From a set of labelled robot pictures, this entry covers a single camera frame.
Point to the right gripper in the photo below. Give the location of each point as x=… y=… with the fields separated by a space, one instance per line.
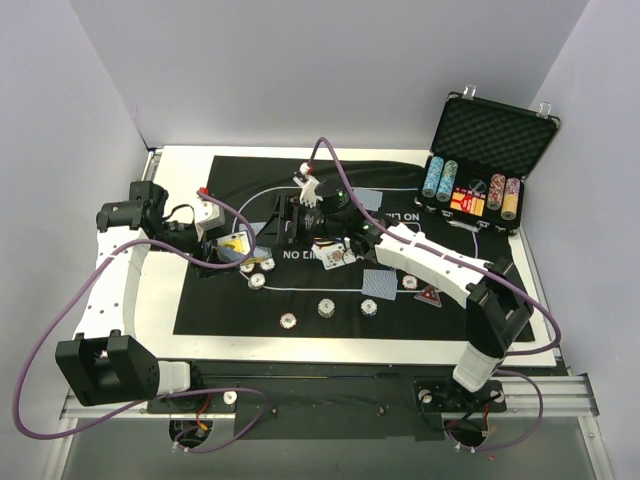
x=292 y=220

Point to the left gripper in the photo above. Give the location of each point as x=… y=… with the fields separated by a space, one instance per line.
x=208 y=256

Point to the blue backed card top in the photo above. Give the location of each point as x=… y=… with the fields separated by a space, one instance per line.
x=370 y=199

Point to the face up king card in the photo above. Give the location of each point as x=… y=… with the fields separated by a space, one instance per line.
x=336 y=256

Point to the blue backed dealt card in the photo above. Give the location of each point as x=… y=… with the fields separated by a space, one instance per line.
x=381 y=284

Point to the grey chips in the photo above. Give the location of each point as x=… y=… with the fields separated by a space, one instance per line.
x=257 y=281

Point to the grey chip stack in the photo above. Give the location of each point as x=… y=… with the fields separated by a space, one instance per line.
x=326 y=308

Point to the blue chip stack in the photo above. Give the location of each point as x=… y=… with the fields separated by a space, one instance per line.
x=368 y=307

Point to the face up red card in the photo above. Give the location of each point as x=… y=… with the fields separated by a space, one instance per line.
x=316 y=247

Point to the blue backed card fan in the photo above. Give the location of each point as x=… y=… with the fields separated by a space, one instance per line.
x=262 y=250

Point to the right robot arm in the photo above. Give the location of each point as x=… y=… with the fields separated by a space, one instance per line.
x=496 y=303

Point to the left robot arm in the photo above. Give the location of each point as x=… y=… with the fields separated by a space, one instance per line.
x=104 y=363

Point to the black poker table mat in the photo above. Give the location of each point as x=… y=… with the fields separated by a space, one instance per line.
x=222 y=304

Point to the red white 100 chip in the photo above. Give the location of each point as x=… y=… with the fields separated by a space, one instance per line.
x=247 y=268

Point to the light blue chip row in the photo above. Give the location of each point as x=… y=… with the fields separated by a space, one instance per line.
x=432 y=177

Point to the red white chip front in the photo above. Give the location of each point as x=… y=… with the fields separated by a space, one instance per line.
x=288 y=321

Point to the green chip row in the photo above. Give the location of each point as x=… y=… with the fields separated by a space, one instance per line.
x=447 y=180

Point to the red triangle dealer marker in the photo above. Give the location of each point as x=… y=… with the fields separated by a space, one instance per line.
x=429 y=295

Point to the red card deck in case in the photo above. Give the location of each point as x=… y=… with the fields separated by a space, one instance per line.
x=468 y=201

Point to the black aluminium chip case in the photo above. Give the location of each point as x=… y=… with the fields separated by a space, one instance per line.
x=486 y=137

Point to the red chip row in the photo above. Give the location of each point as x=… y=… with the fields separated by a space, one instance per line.
x=496 y=191

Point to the yellow chip row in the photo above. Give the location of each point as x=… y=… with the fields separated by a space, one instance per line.
x=510 y=199

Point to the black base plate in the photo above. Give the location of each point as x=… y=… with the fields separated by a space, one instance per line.
x=331 y=401

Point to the aluminium rail frame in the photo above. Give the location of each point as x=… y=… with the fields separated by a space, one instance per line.
x=569 y=445

